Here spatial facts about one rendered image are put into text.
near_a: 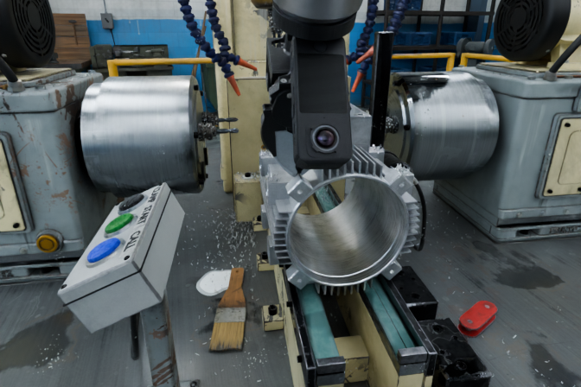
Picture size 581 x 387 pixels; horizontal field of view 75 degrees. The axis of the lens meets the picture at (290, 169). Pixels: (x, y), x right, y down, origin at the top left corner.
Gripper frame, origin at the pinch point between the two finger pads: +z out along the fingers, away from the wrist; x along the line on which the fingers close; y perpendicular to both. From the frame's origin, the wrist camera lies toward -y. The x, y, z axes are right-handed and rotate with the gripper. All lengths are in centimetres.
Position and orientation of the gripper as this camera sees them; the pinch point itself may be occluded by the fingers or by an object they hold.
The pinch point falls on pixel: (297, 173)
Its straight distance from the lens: 45.6
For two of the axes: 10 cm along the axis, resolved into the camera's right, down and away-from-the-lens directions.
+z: -0.7, 6.4, 7.7
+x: -9.9, 0.5, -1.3
